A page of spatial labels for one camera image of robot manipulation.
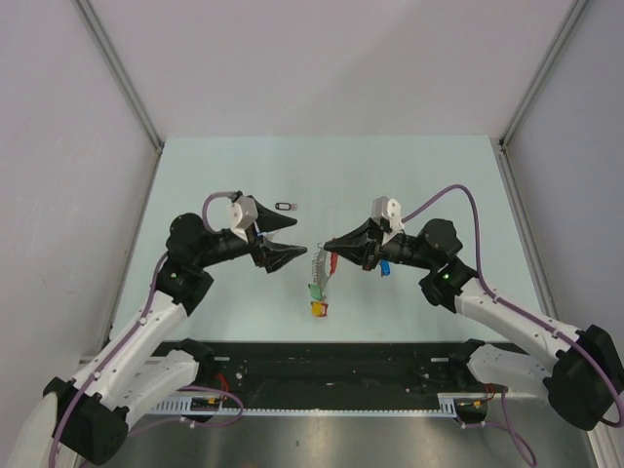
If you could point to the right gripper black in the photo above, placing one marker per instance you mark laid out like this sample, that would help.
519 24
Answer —
363 246

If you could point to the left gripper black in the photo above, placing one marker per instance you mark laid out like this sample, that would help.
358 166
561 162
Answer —
267 253

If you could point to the metal keyring holder red handle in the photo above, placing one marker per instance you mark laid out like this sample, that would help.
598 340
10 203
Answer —
324 266

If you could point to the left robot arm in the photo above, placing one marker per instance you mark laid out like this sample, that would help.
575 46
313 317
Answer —
100 404

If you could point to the black key tag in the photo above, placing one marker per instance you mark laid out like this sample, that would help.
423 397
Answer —
286 206

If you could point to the green key tag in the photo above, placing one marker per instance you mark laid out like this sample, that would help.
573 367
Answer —
316 292

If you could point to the yellow key tag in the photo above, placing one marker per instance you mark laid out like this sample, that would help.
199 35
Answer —
316 308

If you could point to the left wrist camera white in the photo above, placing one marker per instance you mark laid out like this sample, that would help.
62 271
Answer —
242 215

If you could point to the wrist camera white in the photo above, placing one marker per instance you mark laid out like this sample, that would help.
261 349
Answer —
386 214
242 215

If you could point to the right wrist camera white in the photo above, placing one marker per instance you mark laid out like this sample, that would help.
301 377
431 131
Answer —
386 214

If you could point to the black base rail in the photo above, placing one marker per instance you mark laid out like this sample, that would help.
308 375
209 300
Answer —
334 376

